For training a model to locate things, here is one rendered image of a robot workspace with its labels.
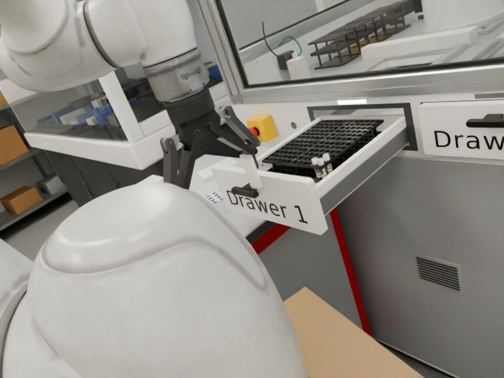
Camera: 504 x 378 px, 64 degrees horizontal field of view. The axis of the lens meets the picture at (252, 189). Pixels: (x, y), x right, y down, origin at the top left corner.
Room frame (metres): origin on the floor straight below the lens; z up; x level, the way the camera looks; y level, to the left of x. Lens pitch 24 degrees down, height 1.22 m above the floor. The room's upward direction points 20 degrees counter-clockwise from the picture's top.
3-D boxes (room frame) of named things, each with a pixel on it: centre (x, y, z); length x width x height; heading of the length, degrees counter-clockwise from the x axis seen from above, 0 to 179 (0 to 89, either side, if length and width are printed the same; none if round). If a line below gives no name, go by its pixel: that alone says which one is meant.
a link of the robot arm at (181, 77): (0.66, 0.05, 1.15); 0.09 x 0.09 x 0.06
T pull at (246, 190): (0.72, 0.01, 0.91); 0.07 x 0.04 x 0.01; 33
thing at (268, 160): (0.79, -0.10, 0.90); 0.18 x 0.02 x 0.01; 33
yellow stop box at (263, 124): (1.18, -0.09, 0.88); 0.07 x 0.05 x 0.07; 33
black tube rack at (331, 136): (0.85, -0.18, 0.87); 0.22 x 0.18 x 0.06; 123
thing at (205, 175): (1.27, 0.08, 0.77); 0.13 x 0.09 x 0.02; 105
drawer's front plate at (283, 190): (0.74, -0.02, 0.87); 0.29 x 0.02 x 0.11; 33
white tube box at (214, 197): (1.01, 0.07, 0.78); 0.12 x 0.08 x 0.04; 108
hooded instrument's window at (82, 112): (2.53, 0.38, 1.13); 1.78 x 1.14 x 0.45; 33
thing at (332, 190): (0.85, -0.19, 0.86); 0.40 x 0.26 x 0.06; 123
